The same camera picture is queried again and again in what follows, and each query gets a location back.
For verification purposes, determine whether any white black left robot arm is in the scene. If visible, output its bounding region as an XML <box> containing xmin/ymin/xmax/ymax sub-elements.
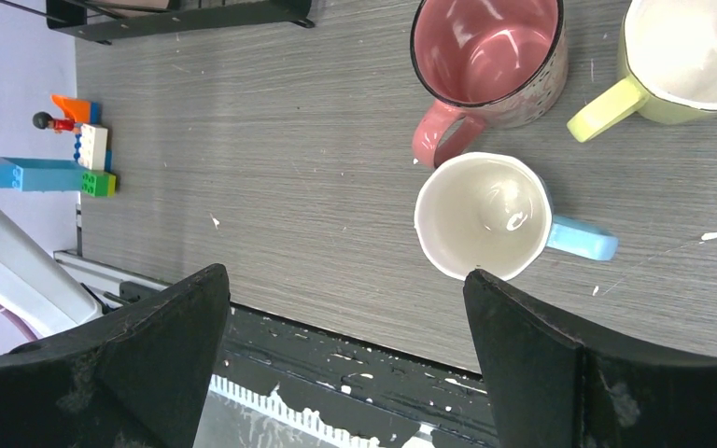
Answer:
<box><xmin>0</xmin><ymin>209</ymin><xmax>104</xmax><ymax>338</ymax></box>

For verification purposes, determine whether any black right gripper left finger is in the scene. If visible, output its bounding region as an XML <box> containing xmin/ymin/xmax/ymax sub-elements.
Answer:
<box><xmin>0</xmin><ymin>264</ymin><xmax>230</xmax><ymax>447</ymax></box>

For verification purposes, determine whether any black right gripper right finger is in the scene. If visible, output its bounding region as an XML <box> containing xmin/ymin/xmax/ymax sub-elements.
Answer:
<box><xmin>463</xmin><ymin>270</ymin><xmax>717</xmax><ymax>447</ymax></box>

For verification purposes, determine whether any light blue cup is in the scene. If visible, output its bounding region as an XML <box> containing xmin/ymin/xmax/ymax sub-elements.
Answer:
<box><xmin>414</xmin><ymin>152</ymin><xmax>619</xmax><ymax>281</ymax></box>

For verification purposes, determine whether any black wire dish rack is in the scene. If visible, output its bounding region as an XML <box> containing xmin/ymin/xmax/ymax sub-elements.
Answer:
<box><xmin>2</xmin><ymin>0</ymin><xmax>315</xmax><ymax>45</ymax></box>

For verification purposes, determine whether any colourful toy block pile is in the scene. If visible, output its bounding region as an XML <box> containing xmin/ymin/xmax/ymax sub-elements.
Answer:
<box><xmin>0</xmin><ymin>94</ymin><xmax>118</xmax><ymax>198</ymax></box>

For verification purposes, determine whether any large pink mug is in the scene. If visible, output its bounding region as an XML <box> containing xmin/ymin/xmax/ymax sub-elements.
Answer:
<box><xmin>410</xmin><ymin>0</ymin><xmax>569</xmax><ymax>168</ymax></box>

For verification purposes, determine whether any light green mug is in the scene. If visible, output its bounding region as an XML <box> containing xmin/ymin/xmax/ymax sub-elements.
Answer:
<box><xmin>567</xmin><ymin>1</ymin><xmax>717</xmax><ymax>142</ymax></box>

